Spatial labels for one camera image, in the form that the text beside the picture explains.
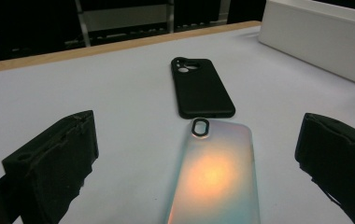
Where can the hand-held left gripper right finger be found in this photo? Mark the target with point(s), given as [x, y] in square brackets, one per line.
[343, 161]

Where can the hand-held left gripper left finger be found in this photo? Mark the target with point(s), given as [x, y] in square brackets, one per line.
[54, 168]

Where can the long white bin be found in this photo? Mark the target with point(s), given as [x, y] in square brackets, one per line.
[322, 40]

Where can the iridescent phone case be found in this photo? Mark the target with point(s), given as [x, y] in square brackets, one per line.
[213, 174]

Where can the black phone case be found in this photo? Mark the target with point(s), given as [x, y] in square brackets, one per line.
[202, 90]

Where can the white table cover sheet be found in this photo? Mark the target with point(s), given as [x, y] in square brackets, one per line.
[104, 81]

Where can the grey metal stand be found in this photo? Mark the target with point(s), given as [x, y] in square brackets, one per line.
[125, 15]

